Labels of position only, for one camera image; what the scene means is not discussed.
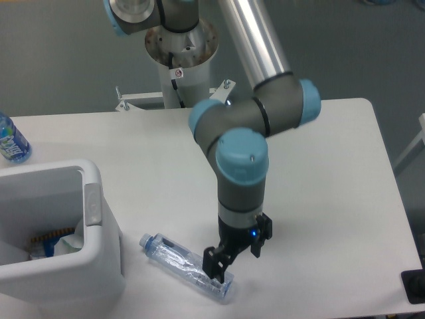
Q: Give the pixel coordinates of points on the white trash can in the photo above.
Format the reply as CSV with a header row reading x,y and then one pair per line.
x,y
39,198

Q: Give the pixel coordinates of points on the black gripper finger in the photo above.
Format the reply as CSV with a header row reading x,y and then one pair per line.
x,y
262,233
216,260

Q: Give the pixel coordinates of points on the white pedestal foot bracket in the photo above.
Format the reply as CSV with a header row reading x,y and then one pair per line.
x,y
139,101
223,91

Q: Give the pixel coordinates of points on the white pedestal foot bracket right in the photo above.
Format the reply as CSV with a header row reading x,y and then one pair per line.
x,y
223,91

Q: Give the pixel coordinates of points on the clear plastic bottle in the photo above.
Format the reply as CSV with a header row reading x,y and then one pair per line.
x,y
186,265

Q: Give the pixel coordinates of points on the white frame at right edge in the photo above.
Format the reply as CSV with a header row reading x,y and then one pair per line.
x,y
411,151

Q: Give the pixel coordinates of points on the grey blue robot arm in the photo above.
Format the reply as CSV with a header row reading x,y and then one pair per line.
x,y
232,137

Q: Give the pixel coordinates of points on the white plastic wrapper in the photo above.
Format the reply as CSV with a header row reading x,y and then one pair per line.
x,y
71,243

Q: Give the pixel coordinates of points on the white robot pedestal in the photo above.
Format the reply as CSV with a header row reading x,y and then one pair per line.
x,y
183,62

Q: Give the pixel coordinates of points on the blue labelled water bottle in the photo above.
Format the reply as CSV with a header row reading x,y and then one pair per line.
x,y
14,146

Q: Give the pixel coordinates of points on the black clamp at table edge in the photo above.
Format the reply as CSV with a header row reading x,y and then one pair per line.
x,y
413,281

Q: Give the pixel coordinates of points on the blue snack packet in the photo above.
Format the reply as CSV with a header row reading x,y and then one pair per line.
x,y
41,247

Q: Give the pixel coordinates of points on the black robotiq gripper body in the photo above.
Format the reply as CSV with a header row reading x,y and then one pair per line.
x,y
235,239

